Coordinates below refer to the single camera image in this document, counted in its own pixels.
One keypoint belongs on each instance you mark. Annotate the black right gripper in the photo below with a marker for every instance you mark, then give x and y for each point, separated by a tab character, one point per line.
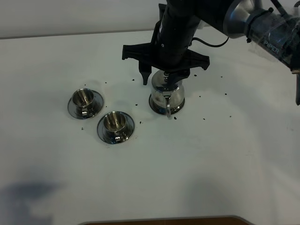
168	49

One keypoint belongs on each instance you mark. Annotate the stainless steel teapot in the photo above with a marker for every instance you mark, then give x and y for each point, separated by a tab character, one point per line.
160	91

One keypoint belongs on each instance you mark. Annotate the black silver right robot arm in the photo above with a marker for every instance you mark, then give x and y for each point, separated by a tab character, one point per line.
273	29

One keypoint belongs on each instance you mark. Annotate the steel teapot saucer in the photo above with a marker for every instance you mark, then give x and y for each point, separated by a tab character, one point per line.
161	109

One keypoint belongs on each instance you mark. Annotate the near steel cup saucer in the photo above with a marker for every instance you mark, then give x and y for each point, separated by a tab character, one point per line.
129	130

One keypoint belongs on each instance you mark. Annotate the steel cup saucer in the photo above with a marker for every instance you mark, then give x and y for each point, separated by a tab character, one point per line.
99	103
129	130

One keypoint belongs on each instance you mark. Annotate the near steel teacup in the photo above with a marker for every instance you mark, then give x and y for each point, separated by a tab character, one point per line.
114	126

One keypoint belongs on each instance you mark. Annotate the steel teacup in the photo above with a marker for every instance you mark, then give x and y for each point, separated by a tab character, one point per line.
84	101
114	126

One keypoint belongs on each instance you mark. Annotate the far steel cup saucer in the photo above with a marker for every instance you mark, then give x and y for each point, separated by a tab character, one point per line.
99	103

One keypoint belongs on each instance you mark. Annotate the far steel teacup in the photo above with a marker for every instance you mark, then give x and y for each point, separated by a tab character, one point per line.
84	101

